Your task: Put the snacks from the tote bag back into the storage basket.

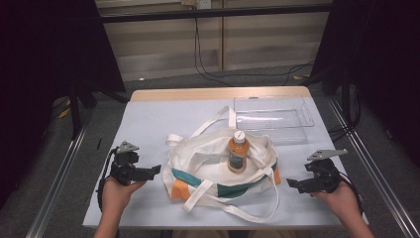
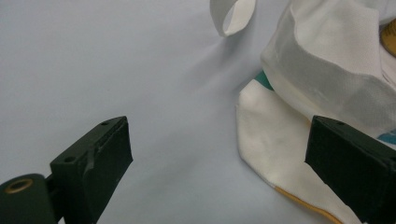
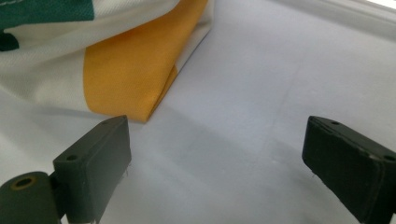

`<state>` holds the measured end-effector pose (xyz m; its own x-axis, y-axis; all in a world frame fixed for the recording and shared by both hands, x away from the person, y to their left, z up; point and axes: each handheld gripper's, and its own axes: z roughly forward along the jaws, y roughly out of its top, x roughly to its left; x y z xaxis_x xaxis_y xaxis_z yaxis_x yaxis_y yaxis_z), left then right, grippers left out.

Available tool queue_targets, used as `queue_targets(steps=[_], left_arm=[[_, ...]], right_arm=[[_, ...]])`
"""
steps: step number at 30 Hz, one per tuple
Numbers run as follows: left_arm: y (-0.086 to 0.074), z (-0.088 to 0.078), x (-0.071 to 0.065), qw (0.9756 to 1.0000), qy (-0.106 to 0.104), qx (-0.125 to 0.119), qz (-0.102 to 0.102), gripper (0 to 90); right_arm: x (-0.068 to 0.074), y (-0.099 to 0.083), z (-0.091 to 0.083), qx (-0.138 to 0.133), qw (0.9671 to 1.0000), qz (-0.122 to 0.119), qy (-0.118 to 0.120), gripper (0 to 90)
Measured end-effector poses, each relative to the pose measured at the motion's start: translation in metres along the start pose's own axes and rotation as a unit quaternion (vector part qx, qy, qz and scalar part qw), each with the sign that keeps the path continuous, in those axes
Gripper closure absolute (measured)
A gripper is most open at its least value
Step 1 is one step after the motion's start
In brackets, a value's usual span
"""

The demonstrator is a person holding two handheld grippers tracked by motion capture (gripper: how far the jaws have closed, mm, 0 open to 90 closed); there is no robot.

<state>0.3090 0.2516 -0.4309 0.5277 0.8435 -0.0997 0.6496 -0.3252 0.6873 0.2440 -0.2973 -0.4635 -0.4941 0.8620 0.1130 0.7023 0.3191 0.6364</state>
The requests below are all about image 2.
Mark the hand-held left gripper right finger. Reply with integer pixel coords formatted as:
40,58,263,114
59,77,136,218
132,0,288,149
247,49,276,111
304,115,396,224

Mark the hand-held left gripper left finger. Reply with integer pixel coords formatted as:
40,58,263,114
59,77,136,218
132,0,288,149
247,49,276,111
49,116,134,224

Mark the white canvas tote bag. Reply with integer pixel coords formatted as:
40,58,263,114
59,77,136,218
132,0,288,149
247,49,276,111
209,0,396,224

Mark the pale blue table cover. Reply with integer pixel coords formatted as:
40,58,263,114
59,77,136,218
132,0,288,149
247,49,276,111
0,0,339,224

